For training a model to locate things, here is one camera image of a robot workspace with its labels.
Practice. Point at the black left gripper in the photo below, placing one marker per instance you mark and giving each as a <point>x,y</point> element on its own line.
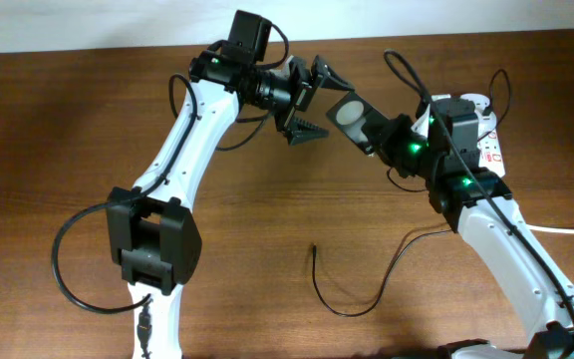
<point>301,86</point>

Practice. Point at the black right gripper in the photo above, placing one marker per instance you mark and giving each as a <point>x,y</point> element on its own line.
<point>392,130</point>

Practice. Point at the black smartphone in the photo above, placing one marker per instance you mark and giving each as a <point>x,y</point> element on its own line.
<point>358,121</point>

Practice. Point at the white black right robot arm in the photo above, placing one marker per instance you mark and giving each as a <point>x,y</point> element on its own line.
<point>442,148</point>

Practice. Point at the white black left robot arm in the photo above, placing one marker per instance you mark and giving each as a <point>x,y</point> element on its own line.
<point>154,237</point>

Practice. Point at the white charger plug adapter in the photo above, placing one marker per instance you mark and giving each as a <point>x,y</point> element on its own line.
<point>486,123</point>

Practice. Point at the white power strip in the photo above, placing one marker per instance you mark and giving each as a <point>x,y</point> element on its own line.
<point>491,149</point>

